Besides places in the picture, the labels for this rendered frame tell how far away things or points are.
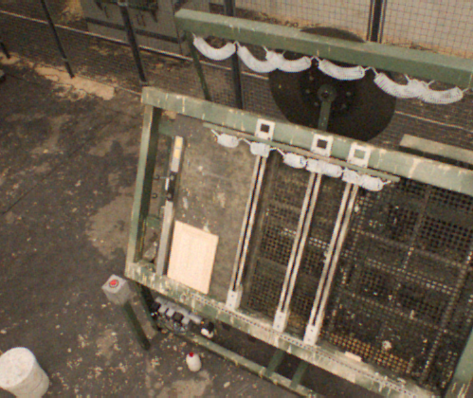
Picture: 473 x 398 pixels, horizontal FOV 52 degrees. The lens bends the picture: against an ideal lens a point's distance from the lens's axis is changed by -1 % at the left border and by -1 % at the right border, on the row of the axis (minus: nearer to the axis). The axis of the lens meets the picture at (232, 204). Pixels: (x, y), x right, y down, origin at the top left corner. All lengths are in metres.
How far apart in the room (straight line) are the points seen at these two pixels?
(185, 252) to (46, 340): 1.73
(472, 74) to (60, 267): 3.75
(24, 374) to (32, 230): 1.80
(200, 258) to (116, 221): 2.01
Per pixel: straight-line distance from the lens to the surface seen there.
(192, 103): 2.85
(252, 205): 2.80
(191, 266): 3.17
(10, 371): 4.01
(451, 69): 2.64
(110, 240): 4.84
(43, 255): 5.01
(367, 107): 2.96
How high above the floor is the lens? 3.56
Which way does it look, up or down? 47 degrees down
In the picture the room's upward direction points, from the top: 8 degrees counter-clockwise
